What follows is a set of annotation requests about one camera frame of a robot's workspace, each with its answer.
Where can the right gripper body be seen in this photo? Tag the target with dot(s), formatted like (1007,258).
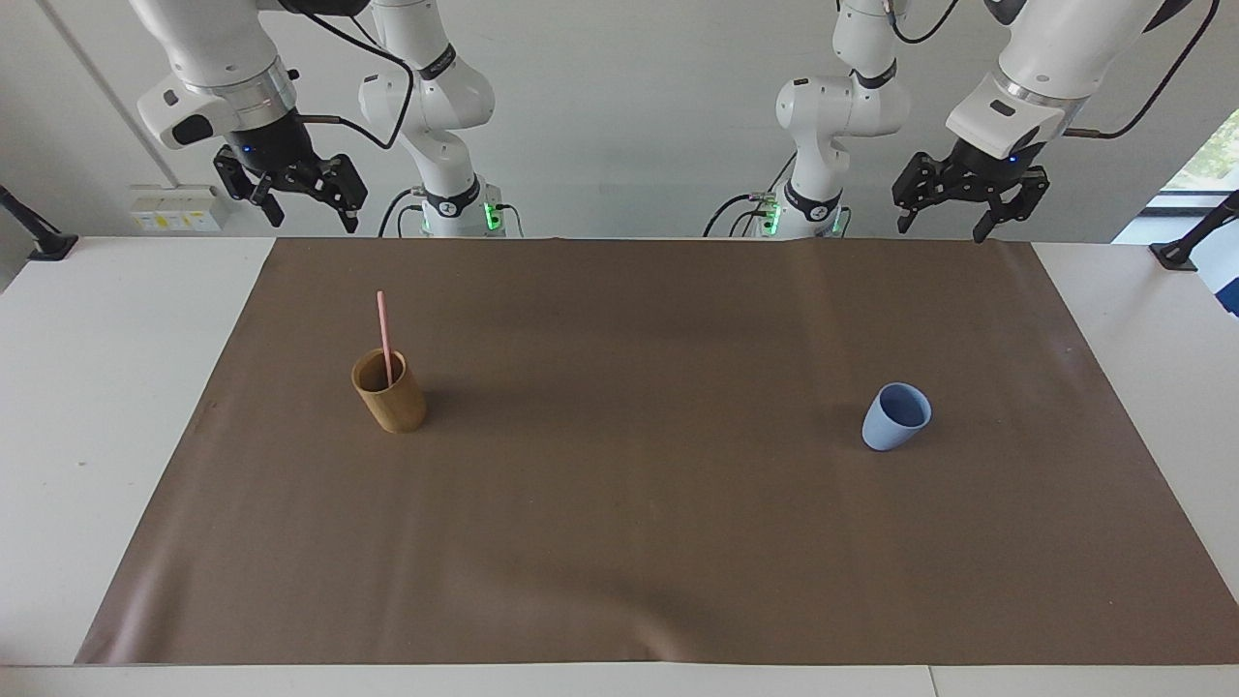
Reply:
(271,140)

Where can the brown wooden cup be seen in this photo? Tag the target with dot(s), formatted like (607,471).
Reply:
(392,407)

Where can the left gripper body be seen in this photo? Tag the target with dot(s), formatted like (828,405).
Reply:
(997,166)

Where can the blue cup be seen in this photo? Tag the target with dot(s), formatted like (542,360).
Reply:
(889,431)

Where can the pink chopstick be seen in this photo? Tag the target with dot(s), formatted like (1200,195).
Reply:
(383,334)

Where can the window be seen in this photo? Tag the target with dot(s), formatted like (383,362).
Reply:
(1210,165)

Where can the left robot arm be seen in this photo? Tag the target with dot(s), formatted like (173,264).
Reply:
(1055,48)

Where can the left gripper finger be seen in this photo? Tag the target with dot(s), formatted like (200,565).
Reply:
(924,184)
(1021,198)

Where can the black stand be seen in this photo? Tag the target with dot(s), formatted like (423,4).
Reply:
(1186,247)
(39,240)

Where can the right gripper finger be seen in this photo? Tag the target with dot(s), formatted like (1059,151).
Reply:
(344,184)
(263,189)

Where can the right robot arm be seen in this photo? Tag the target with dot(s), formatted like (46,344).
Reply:
(213,48)

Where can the white wall socket box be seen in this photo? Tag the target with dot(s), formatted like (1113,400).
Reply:
(179,208)

